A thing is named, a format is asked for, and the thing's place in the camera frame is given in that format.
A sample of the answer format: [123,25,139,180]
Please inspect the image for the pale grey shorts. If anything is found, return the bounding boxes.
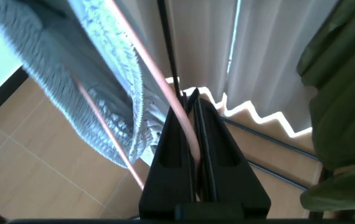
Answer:
[0,0,174,169]

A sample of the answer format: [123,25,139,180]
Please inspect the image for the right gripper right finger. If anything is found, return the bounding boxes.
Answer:
[192,98,272,218]

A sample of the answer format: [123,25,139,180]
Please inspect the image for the pink clothes hanger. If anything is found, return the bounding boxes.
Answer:
[70,0,202,191]

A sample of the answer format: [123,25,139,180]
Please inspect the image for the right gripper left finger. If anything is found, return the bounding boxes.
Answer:
[138,96,197,218]

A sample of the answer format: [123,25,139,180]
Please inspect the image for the green long-sleeved shirt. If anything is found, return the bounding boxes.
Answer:
[296,0,355,212]

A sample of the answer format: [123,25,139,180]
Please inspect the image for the black clothes rack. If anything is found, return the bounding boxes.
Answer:
[156,0,334,220]

